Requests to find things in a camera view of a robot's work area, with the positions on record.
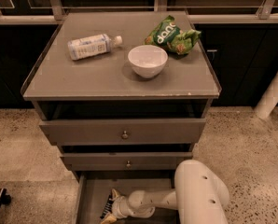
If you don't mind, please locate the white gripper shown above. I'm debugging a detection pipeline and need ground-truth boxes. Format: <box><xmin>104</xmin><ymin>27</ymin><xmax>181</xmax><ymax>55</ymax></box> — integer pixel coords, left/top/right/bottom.
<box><xmin>100</xmin><ymin>189</ymin><xmax>135</xmax><ymax>224</ymax></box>

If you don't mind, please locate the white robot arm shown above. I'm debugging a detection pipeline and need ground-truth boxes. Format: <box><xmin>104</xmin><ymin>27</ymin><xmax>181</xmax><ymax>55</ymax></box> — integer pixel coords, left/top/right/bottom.
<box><xmin>101</xmin><ymin>72</ymin><xmax>278</xmax><ymax>224</ymax></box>

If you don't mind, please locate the grey middle drawer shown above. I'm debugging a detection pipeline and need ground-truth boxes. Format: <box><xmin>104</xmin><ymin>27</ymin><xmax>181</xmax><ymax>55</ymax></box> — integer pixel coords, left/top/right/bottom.
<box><xmin>61</xmin><ymin>152</ymin><xmax>192</xmax><ymax>171</ymax></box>

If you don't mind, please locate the grey top drawer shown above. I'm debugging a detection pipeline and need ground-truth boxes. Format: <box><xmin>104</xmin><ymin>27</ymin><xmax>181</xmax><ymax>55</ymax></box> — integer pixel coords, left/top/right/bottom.
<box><xmin>40</xmin><ymin>119</ymin><xmax>205</xmax><ymax>146</ymax></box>

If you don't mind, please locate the grey drawer cabinet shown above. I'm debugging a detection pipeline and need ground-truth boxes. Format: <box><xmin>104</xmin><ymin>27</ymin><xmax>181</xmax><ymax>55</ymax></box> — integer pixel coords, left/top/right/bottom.
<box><xmin>20</xmin><ymin>10</ymin><xmax>222</xmax><ymax>224</ymax></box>

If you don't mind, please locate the white ceramic bowl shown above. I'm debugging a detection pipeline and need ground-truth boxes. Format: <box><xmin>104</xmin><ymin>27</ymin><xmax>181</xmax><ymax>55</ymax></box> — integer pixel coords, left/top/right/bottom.
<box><xmin>128</xmin><ymin>45</ymin><xmax>168</xmax><ymax>78</ymax></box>

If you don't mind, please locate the white plastic drink bottle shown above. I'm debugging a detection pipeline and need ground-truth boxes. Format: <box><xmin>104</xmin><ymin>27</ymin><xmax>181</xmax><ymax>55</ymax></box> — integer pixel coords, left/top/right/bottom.
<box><xmin>67</xmin><ymin>34</ymin><xmax>123</xmax><ymax>61</ymax></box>

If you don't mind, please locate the green snack bag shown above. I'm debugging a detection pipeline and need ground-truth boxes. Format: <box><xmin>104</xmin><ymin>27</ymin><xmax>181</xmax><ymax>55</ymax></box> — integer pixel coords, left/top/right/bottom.
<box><xmin>145</xmin><ymin>16</ymin><xmax>201</xmax><ymax>55</ymax></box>

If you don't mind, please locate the metal railing frame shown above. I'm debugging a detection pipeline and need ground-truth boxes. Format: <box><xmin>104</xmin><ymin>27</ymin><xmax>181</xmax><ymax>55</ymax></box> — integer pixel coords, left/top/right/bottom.
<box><xmin>0</xmin><ymin>0</ymin><xmax>278</xmax><ymax>24</ymax></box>

